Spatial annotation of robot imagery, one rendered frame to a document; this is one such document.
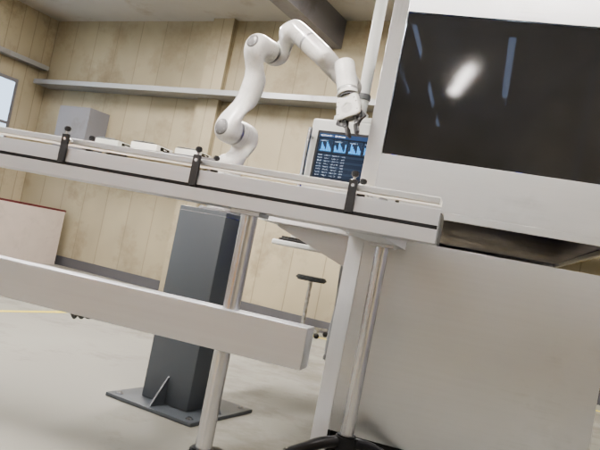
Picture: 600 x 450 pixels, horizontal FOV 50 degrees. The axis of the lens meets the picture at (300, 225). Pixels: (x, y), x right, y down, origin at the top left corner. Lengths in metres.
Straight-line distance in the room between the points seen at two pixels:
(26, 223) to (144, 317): 6.61
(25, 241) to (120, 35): 2.94
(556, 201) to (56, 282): 1.78
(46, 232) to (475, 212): 6.87
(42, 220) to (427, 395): 6.76
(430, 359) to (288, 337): 0.88
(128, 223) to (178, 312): 6.37
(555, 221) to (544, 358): 0.51
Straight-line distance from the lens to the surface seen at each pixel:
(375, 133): 2.65
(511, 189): 2.58
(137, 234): 8.17
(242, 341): 1.87
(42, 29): 9.94
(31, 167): 2.23
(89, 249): 8.68
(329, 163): 3.73
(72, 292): 2.13
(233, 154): 2.88
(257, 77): 2.90
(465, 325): 2.56
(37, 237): 8.68
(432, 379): 2.58
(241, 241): 1.89
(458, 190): 2.58
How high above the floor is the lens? 0.75
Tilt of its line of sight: 3 degrees up
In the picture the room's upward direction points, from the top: 11 degrees clockwise
